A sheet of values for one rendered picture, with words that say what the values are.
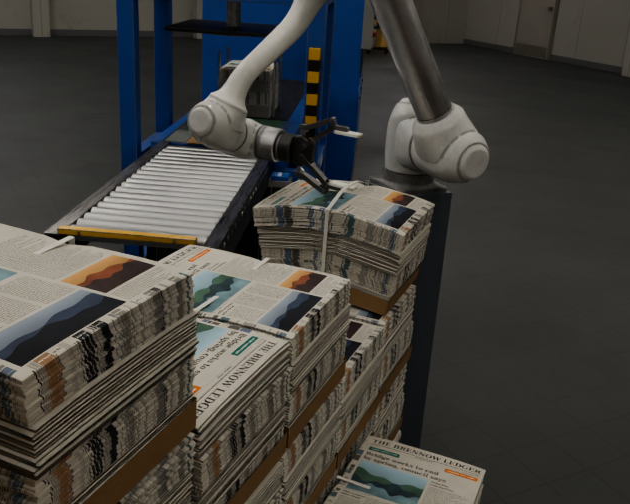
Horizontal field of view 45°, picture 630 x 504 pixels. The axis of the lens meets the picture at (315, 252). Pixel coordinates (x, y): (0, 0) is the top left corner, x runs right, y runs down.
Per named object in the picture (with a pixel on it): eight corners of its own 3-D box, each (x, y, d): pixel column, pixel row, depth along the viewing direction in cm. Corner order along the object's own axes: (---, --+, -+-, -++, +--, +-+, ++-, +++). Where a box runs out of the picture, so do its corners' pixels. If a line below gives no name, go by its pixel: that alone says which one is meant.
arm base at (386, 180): (408, 173, 252) (409, 156, 250) (448, 191, 234) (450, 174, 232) (360, 177, 244) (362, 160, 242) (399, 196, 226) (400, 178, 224)
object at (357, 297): (417, 277, 212) (421, 264, 210) (385, 316, 187) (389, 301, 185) (364, 259, 217) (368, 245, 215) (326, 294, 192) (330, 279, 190)
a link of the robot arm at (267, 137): (268, 155, 207) (287, 159, 205) (252, 162, 199) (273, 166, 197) (270, 122, 204) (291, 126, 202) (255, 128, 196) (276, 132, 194)
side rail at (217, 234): (218, 283, 238) (219, 247, 234) (201, 282, 238) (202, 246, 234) (275, 174, 363) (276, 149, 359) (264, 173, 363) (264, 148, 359)
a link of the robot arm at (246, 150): (264, 164, 207) (244, 157, 194) (214, 153, 212) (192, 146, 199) (273, 125, 206) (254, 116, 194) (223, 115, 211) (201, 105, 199)
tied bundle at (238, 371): (288, 454, 133) (295, 336, 125) (200, 565, 108) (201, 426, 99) (110, 397, 146) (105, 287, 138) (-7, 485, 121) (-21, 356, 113)
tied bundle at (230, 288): (346, 378, 159) (355, 276, 150) (288, 454, 133) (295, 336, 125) (189, 337, 171) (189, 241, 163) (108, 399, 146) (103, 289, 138)
